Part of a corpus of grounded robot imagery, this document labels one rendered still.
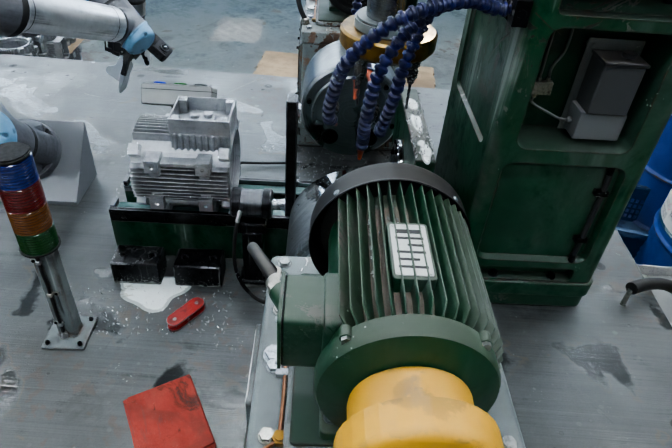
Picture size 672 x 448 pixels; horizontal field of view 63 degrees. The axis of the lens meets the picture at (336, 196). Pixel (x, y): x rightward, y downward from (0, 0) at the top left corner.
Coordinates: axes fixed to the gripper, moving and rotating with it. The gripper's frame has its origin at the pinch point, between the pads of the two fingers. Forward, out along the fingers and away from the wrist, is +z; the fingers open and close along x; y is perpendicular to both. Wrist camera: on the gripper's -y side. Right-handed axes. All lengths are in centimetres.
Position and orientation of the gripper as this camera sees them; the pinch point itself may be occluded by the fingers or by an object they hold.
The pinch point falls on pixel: (136, 80)
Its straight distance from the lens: 164.2
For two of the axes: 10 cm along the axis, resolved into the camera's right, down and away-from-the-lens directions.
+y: -9.3, -3.6, -0.2
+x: -2.3, 6.6, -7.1
